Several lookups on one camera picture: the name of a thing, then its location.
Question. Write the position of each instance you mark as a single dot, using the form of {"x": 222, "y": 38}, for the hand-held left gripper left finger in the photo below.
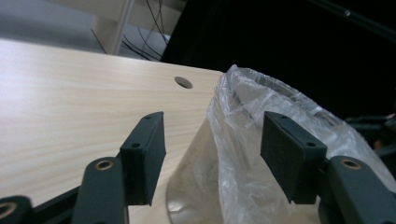
{"x": 144, "y": 161}

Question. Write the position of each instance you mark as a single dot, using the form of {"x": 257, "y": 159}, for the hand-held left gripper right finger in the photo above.
{"x": 289, "y": 155}

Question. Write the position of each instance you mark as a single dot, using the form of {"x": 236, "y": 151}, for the shiny metal trash bin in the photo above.
{"x": 193, "y": 174}

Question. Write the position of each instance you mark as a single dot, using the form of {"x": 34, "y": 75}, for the clear printed plastic bag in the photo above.
{"x": 249, "y": 186}

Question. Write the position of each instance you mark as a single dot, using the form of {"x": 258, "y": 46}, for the dark metal bar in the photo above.
{"x": 358, "y": 18}

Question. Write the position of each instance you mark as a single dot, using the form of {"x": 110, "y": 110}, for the black curtain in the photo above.
{"x": 280, "y": 34}

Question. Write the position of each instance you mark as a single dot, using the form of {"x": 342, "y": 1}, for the beige furniture panel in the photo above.
{"x": 106, "y": 18}

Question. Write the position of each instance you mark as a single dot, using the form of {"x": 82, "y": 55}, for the white metal post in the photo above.
{"x": 123, "y": 25}

